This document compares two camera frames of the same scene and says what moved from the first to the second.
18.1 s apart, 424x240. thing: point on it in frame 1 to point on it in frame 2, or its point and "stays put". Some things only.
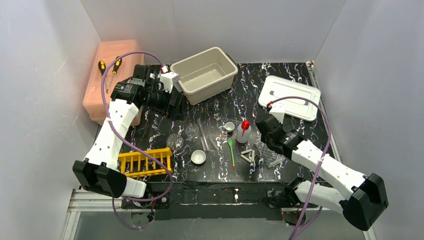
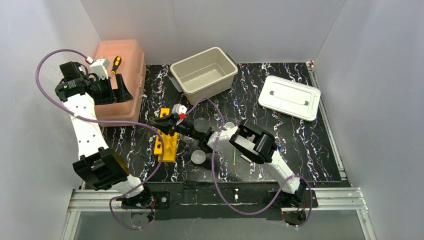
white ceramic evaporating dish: (198, 157) stays put
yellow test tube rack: (137, 164) to (170, 143)
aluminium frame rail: (92, 202) stays put
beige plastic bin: (206, 75) stays put
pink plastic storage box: (120, 70) stays put
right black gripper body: (265, 125) to (173, 120)
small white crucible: (229, 126) stays put
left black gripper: (174, 101) to (112, 90)
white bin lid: (273, 88) stays put
